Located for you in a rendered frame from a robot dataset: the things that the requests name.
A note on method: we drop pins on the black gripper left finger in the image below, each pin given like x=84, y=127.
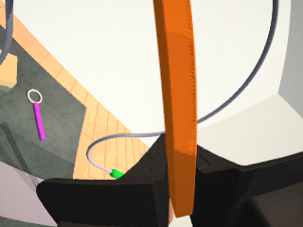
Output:
x=140, y=198

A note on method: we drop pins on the orange handle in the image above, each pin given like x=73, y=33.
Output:
x=177, y=68

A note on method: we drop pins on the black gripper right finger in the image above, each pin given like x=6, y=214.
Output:
x=222, y=187

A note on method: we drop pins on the white ring with pink handle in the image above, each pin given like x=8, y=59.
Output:
x=38, y=114

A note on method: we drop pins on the pale yellow square block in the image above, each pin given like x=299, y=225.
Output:
x=8, y=71

